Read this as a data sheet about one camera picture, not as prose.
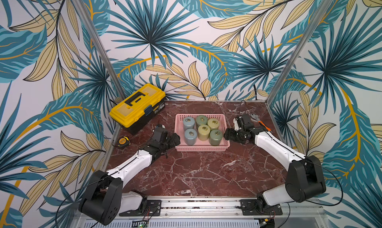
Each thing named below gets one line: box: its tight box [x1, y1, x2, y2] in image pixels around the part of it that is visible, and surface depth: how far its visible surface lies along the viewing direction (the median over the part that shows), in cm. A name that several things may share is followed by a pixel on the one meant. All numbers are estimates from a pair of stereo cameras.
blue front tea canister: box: [184, 127, 198, 146], surface depth 93 cm
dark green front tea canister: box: [208, 128, 224, 147], surface depth 93 cm
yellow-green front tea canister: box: [197, 124, 211, 141], surface depth 95 cm
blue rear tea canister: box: [183, 116, 195, 131], surface depth 99 cm
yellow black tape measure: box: [117, 136, 131, 149], surface depth 95 cm
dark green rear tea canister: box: [195, 114, 208, 127], surface depth 100 cm
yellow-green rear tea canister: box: [207, 117, 221, 130], surface depth 98 cm
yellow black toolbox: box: [109, 83, 167, 135], surface depth 96 cm
